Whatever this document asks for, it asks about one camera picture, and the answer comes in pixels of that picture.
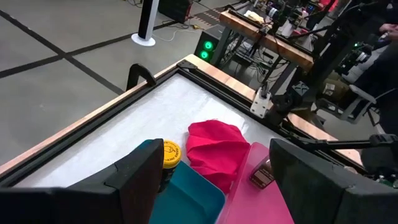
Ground pink plastic bin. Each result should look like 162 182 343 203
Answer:
216 142 296 224

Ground black equipment case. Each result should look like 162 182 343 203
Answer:
158 0 193 24

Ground black table clamp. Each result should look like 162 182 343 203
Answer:
126 63 157 91

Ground white table cover sheet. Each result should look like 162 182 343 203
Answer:
14 73 280 189

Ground wooden workbench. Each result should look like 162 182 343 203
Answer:
218 8 315 73

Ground computer tower green fans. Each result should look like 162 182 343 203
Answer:
193 26 224 63

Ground person's hand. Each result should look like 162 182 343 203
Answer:
378 23 398 43

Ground green lid spice jar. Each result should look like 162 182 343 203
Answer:
248 156 276 190

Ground black post white base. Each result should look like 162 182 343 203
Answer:
131 0 160 47

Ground black aluminium table frame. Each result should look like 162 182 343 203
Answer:
0 58 398 187

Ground red cloth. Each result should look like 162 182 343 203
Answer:
185 119 251 195

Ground grey chair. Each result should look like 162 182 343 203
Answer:
317 83 379 125

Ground person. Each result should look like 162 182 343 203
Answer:
349 21 398 138

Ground yellow lid spice jar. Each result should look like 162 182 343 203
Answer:
157 139 182 194

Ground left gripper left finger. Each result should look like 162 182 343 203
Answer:
0 138 165 224

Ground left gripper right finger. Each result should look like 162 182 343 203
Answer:
269 138 398 224

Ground teal plastic bin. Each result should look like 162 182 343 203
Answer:
141 139 226 224

